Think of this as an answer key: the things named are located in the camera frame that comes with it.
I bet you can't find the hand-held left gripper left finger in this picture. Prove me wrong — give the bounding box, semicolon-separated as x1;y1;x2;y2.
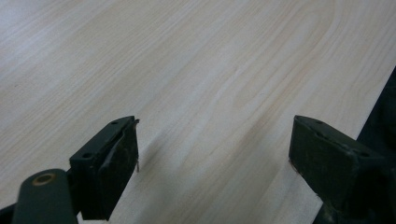
68;115;140;222

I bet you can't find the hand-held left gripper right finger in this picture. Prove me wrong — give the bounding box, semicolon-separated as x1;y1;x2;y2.
288;115;396;224

